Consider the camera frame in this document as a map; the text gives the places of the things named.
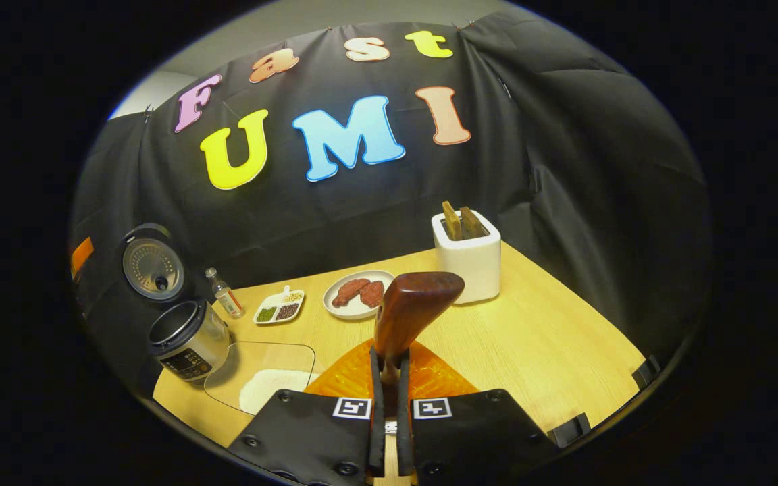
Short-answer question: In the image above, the black table edge bracket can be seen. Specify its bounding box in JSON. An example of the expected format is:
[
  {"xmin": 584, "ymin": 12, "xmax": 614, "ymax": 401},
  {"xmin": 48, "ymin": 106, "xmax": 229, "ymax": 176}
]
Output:
[
  {"xmin": 548, "ymin": 412, "xmax": 593, "ymax": 448},
  {"xmin": 632, "ymin": 355, "xmax": 662, "ymax": 390}
]

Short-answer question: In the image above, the black backdrop cloth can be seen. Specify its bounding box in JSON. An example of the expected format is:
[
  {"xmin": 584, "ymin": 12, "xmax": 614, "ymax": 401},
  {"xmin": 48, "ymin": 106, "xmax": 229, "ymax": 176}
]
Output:
[{"xmin": 68, "ymin": 10, "xmax": 712, "ymax": 399}]

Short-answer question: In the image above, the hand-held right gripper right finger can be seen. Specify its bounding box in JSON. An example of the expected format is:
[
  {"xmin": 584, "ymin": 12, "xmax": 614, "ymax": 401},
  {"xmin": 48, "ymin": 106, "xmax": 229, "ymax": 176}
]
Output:
[{"xmin": 397, "ymin": 340, "xmax": 561, "ymax": 486}]

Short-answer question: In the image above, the clear glass tray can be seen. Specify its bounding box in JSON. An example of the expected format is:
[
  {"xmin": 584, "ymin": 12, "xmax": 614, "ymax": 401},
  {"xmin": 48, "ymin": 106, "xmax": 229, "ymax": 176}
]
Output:
[{"xmin": 203, "ymin": 341, "xmax": 317, "ymax": 416}]

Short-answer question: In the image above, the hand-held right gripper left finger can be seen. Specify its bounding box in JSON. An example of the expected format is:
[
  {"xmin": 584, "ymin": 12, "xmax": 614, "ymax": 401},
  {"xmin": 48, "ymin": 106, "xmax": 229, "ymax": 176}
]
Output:
[{"xmin": 226, "ymin": 340, "xmax": 387, "ymax": 486}]

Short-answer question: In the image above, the white round plate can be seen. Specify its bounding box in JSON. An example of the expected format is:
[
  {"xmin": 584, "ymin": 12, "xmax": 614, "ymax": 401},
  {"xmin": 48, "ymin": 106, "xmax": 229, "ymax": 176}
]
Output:
[{"xmin": 323, "ymin": 270, "xmax": 396, "ymax": 321}]

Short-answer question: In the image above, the white square utensil holder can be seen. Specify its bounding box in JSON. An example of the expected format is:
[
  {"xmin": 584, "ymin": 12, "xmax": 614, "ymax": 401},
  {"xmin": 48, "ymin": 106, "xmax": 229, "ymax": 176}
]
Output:
[{"xmin": 431, "ymin": 209, "xmax": 502, "ymax": 305}]

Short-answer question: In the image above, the silver black rice cooker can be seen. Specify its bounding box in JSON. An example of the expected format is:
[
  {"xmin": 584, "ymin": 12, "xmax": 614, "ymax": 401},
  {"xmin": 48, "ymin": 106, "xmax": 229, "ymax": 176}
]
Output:
[{"xmin": 121, "ymin": 223, "xmax": 231, "ymax": 383}]

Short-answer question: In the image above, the small clear glass bottle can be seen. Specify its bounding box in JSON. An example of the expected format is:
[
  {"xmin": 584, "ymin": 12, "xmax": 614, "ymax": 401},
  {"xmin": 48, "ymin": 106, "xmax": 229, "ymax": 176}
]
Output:
[{"xmin": 204, "ymin": 267, "xmax": 246, "ymax": 320}]

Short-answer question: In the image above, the brown wooden spoon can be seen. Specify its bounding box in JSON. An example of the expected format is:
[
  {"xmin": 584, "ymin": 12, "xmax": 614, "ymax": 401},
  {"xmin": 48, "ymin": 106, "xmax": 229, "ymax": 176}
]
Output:
[{"xmin": 372, "ymin": 271, "xmax": 466, "ymax": 412}]

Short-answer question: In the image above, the white divided bean dish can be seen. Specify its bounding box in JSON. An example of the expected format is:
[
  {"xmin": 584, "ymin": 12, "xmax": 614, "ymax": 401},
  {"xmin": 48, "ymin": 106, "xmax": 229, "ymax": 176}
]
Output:
[{"xmin": 253, "ymin": 286, "xmax": 306, "ymax": 326}]

